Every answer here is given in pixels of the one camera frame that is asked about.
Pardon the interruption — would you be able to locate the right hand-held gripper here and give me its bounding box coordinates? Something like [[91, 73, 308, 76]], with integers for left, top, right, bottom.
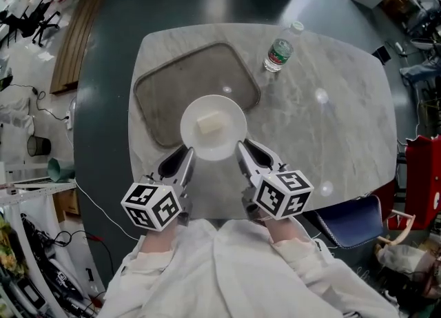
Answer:
[[236, 139, 316, 221]]

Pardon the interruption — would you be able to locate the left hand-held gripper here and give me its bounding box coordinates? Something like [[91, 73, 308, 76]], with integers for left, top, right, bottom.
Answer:
[[120, 146, 196, 232]]

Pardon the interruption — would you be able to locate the white round plate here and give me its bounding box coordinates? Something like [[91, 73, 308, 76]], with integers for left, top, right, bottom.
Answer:
[[180, 94, 248, 161]]

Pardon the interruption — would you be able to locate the pale food piece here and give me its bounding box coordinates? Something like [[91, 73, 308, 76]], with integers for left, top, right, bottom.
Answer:
[[196, 110, 223, 135]]

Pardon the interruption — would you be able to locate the person's right forearm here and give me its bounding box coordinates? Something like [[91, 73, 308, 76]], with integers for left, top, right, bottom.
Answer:
[[267, 215, 402, 318]]

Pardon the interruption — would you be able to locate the person's left forearm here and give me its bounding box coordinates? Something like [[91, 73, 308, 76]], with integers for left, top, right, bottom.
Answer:
[[99, 223, 180, 318]]

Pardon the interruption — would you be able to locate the clear grey serving tray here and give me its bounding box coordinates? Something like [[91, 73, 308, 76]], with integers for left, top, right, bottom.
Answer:
[[133, 41, 262, 148]]

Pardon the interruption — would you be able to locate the dark blue chair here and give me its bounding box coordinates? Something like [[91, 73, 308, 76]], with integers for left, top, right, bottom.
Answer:
[[302, 194, 384, 249]]

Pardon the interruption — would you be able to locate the clear plastic water bottle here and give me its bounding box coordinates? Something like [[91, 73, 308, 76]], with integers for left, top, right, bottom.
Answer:
[[263, 21, 305, 73]]

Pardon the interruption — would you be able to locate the person's white coat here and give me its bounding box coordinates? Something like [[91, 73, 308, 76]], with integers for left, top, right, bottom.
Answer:
[[165, 218, 345, 318]]

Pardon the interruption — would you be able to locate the dark red chair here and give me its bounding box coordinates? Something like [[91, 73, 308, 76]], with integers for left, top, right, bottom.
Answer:
[[373, 181, 397, 207]]

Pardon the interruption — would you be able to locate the white metal rack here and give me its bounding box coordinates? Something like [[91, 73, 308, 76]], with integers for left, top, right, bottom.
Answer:
[[0, 177, 77, 207]]

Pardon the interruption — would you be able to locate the wooden slatted bench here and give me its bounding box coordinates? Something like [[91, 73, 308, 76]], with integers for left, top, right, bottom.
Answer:
[[50, 0, 114, 95]]

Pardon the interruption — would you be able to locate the black square bin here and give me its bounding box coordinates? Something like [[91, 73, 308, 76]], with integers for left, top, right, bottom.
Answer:
[[373, 45, 393, 66]]

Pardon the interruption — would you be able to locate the red cabinet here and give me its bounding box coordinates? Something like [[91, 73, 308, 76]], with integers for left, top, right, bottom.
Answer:
[[396, 134, 441, 231]]

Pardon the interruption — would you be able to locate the white plastic bag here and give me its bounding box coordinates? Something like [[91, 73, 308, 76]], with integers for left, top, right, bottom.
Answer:
[[0, 97, 35, 137], [375, 244, 438, 276]]

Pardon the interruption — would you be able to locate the black office chair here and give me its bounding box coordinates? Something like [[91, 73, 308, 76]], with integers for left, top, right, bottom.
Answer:
[[19, 0, 61, 48]]

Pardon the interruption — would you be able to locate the black wire waste bin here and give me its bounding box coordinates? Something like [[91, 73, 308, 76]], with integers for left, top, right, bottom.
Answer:
[[26, 135, 52, 158]]

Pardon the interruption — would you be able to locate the light wooden curved frame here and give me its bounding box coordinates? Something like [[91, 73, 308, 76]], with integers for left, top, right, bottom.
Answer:
[[377, 209, 418, 247]]

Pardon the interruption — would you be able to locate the pile of black cables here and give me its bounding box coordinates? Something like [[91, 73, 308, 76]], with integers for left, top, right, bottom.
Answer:
[[20, 212, 87, 318]]

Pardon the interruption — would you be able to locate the black power cable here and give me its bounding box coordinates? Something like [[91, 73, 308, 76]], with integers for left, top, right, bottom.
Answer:
[[10, 83, 70, 121]]

